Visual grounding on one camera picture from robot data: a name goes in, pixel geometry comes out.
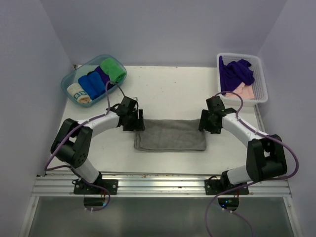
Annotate aluminium mounting rail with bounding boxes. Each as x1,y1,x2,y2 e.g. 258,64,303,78
31,170,292,198

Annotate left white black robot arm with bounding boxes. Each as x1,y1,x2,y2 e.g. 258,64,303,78
50,96,145,194

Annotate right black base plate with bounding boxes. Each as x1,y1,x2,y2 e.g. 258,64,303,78
204,179,249,195

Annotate purple crumpled towel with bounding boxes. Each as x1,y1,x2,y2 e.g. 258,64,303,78
218,56,255,91

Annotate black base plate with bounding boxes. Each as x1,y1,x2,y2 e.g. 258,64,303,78
204,179,249,195
72,179,119,195

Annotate blue translucent plastic bin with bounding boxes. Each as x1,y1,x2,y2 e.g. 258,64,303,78
61,54,127,108

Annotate pink towel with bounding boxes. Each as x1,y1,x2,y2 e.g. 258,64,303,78
233,82,255,100

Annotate purple rolled towel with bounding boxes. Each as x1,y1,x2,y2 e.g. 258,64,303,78
92,66,110,93

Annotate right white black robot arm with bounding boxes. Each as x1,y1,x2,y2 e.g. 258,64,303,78
198,96,287,194

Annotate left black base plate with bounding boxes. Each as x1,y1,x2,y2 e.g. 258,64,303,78
72,179,119,195

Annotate white plastic basket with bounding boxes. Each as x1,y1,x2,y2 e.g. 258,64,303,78
216,53,268,107

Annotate grey towel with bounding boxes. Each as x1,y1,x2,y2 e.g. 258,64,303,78
134,119,207,152

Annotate beige patterned rolled towel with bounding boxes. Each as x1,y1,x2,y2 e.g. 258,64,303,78
67,83,92,104

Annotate blue rolled towel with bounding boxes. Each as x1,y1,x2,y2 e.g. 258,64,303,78
78,71,105,100

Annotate green rolled towel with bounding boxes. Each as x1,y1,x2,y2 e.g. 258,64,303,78
100,58,126,83

